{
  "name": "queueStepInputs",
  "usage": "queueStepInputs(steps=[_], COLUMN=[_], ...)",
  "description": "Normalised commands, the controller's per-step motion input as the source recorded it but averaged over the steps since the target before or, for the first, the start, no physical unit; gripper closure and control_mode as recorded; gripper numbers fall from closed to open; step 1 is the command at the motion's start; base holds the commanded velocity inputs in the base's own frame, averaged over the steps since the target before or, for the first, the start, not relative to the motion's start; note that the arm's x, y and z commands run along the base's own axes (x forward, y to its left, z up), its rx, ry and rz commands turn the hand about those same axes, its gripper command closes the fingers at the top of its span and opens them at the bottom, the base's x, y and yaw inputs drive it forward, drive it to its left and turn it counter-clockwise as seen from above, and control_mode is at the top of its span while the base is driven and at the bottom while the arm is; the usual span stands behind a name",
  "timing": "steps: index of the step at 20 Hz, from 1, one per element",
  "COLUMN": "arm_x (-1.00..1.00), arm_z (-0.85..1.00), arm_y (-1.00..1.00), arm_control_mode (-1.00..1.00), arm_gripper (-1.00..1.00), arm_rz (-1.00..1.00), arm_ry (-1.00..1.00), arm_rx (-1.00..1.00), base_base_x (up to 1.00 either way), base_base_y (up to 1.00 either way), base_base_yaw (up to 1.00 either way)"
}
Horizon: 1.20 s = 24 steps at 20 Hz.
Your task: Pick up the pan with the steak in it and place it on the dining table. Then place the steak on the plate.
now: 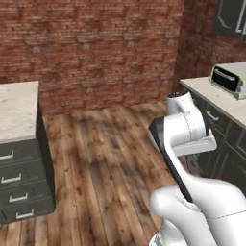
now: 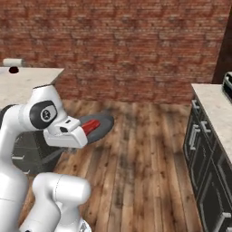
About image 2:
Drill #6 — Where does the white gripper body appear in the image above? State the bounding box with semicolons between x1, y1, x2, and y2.
43;125;89;150

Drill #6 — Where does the red steak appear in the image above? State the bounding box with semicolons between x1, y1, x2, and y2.
82;119;102;136

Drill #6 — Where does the grey frying pan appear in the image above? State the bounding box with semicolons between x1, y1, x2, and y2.
41;112;115;167

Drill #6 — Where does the dark grey cabinet run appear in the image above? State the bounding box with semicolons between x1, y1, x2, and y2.
182;90;232;232

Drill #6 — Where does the silver toaster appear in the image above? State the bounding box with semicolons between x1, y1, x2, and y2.
222;71;232;103

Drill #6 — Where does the dark brown tall cabinet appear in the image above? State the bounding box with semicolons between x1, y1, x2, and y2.
211;0;232;85

